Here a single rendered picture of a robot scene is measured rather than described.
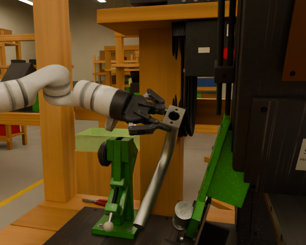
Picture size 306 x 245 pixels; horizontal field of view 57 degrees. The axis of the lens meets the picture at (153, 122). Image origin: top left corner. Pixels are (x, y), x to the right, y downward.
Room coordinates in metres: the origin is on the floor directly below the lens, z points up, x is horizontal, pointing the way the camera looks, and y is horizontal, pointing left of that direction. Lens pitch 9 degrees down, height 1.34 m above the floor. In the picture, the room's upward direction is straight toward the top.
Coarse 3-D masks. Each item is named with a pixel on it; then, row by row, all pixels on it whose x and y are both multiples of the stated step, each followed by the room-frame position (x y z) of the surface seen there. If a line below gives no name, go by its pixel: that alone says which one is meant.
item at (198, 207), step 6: (198, 198) 0.52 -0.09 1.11; (198, 204) 0.51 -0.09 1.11; (204, 204) 0.51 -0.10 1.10; (198, 210) 0.50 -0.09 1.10; (192, 216) 0.50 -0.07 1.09; (198, 216) 0.50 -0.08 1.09; (192, 222) 0.50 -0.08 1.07; (198, 222) 0.49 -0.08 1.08; (192, 228) 0.52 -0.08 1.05; (186, 234) 0.55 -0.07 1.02; (192, 234) 0.54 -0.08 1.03
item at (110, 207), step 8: (136, 152) 0.88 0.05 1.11; (112, 184) 0.78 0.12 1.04; (120, 184) 0.78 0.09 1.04; (128, 184) 0.81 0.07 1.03; (112, 192) 0.80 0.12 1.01; (128, 192) 0.80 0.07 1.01; (112, 200) 0.76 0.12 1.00; (120, 200) 0.78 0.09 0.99; (104, 208) 0.74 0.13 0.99; (112, 208) 0.74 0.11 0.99; (120, 208) 0.76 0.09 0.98; (120, 216) 0.75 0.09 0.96
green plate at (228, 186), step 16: (224, 112) 0.61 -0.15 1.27; (224, 128) 0.51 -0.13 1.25; (224, 144) 0.52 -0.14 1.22; (224, 160) 0.52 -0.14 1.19; (208, 176) 0.51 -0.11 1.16; (224, 176) 0.52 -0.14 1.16; (240, 176) 0.51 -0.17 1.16; (208, 192) 0.53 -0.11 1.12; (224, 192) 0.52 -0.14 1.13; (240, 192) 0.51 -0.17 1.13
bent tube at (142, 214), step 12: (168, 108) 0.66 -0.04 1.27; (180, 108) 0.66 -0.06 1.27; (168, 120) 0.64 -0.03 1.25; (180, 120) 0.64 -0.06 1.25; (168, 132) 0.68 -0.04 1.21; (168, 144) 0.71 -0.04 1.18; (168, 156) 0.71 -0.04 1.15; (156, 168) 0.70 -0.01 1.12; (156, 180) 0.67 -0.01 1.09; (156, 192) 0.65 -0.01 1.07; (144, 204) 0.63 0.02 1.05; (144, 216) 0.60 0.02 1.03; (144, 228) 0.60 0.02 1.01
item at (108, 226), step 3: (111, 213) 0.74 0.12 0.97; (111, 216) 0.73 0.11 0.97; (108, 219) 0.73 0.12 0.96; (111, 219) 0.73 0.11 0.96; (105, 222) 0.72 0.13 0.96; (108, 222) 0.72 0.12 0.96; (111, 222) 0.72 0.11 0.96; (105, 225) 0.71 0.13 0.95; (108, 225) 0.71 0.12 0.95; (111, 225) 0.71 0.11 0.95; (105, 228) 0.71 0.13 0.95; (108, 228) 0.71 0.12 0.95; (111, 228) 0.71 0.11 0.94; (108, 231) 0.71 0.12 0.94
